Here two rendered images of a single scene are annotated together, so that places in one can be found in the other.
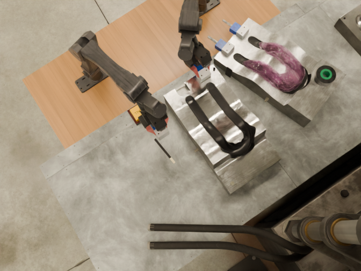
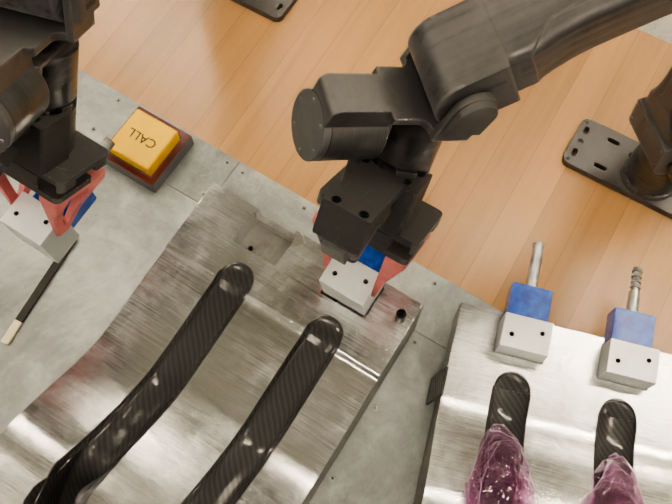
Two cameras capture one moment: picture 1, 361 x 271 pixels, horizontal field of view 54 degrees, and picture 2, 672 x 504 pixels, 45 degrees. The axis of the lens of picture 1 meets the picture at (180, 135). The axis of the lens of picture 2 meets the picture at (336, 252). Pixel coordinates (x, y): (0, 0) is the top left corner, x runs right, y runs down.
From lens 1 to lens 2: 0.87 m
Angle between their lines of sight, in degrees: 17
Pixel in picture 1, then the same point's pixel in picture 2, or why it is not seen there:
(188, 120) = (151, 310)
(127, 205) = not seen: outside the picture
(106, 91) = (191, 23)
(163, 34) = not seen: hidden behind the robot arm
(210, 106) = (240, 372)
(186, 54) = (310, 129)
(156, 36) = not seen: hidden behind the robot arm
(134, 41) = (407, 27)
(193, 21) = (456, 71)
